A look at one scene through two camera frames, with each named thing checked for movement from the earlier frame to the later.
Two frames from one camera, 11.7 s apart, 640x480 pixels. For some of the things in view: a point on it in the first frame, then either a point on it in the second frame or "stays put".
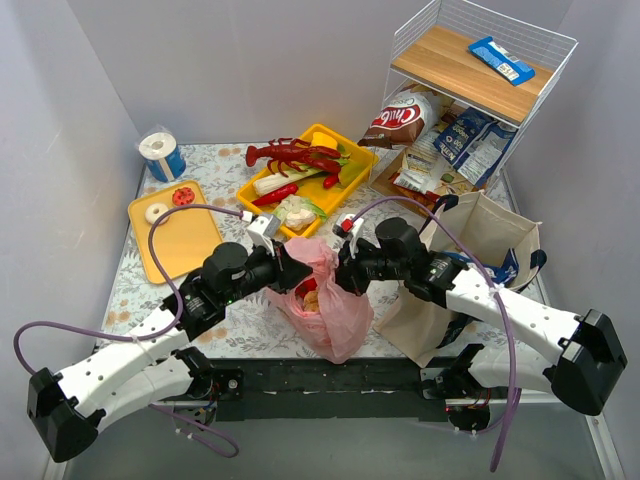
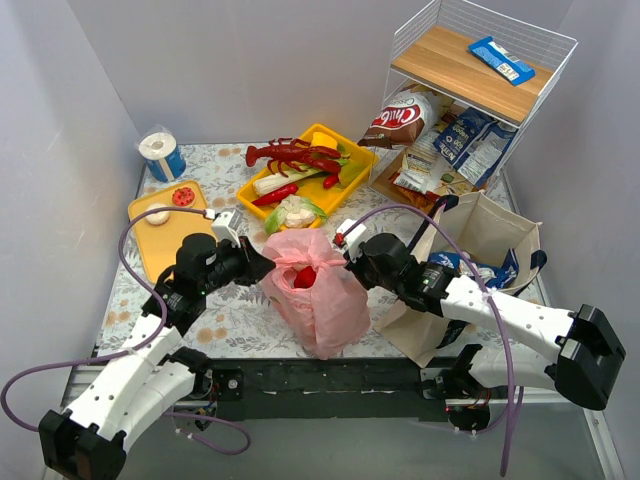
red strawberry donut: x=183 y=196 stays put
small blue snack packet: x=501 y=61 stays put
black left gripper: x=283 y=265 → x=245 y=259
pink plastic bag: x=315 y=305 stays put
